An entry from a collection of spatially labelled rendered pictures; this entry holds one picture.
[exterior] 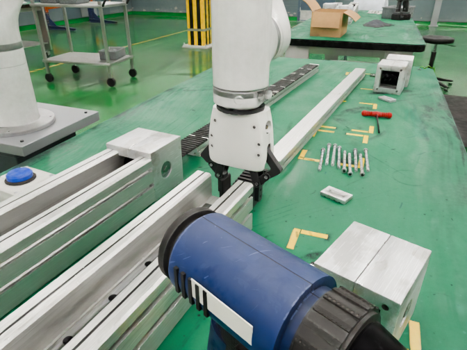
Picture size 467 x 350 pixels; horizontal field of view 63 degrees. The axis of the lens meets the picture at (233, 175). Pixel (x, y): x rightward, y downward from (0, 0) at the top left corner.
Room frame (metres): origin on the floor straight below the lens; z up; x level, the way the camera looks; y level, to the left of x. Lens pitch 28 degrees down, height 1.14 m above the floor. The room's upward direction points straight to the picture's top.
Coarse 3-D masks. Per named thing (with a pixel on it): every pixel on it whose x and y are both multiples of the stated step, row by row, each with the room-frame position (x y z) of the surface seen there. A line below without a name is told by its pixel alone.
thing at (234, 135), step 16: (224, 112) 0.54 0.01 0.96; (240, 112) 0.54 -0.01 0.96; (256, 112) 0.54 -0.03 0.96; (224, 128) 0.56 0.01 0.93; (240, 128) 0.54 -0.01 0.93; (256, 128) 0.54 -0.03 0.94; (272, 128) 0.57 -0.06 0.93; (224, 144) 0.56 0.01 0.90; (240, 144) 0.55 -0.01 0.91; (256, 144) 0.54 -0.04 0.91; (272, 144) 0.56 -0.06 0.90; (224, 160) 0.56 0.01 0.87; (240, 160) 0.55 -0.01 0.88; (256, 160) 0.54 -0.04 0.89
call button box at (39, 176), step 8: (32, 168) 0.60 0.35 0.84; (32, 176) 0.56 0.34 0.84; (40, 176) 0.57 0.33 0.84; (48, 176) 0.57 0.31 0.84; (0, 184) 0.54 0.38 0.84; (8, 184) 0.54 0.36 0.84; (16, 184) 0.54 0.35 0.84; (24, 184) 0.54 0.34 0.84; (32, 184) 0.54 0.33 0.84; (0, 192) 0.52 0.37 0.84; (8, 192) 0.52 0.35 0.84; (16, 192) 0.51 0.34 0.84; (0, 200) 0.53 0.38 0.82
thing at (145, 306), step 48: (192, 192) 0.48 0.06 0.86; (240, 192) 0.47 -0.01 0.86; (144, 240) 0.38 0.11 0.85; (48, 288) 0.28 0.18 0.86; (96, 288) 0.31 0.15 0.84; (144, 288) 0.28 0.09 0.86; (0, 336) 0.23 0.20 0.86; (48, 336) 0.25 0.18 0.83; (96, 336) 0.23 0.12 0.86; (144, 336) 0.27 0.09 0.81
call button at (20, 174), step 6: (18, 168) 0.57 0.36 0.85; (24, 168) 0.57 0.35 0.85; (6, 174) 0.55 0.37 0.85; (12, 174) 0.55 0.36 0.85; (18, 174) 0.55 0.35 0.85; (24, 174) 0.55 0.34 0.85; (30, 174) 0.56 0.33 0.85; (12, 180) 0.54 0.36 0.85; (18, 180) 0.54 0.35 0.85; (24, 180) 0.55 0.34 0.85
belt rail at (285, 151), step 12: (360, 72) 1.48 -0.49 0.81; (348, 84) 1.30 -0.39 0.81; (336, 96) 1.16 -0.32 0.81; (324, 108) 1.03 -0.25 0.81; (312, 120) 0.93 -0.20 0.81; (324, 120) 0.99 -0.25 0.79; (288, 132) 0.85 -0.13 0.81; (300, 132) 0.85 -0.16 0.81; (312, 132) 0.90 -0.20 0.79; (276, 144) 0.78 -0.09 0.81; (288, 144) 0.78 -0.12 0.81; (300, 144) 0.82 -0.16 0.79; (276, 156) 0.71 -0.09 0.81; (288, 156) 0.74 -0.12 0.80; (264, 168) 0.71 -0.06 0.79
